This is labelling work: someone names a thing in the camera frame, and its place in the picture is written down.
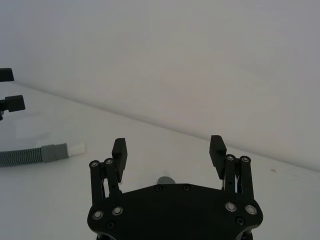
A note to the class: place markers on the small grey round cap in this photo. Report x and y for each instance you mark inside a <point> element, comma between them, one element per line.
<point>165,180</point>

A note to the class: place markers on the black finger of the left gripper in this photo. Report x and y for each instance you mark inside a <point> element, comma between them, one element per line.
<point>6,74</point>
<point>15,103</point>

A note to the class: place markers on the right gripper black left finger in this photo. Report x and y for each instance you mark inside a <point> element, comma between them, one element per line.
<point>120,160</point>

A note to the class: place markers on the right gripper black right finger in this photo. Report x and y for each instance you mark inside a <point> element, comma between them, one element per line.
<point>217,157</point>

